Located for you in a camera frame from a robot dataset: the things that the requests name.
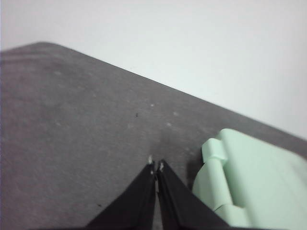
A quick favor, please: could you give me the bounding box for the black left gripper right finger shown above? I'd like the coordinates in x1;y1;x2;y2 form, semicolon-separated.
156;159;232;230

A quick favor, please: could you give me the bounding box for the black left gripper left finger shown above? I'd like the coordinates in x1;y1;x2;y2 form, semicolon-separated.
85;155;157;230

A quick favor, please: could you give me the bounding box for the mint green griddle lid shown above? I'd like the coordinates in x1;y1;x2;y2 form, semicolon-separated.
201;128;307;227

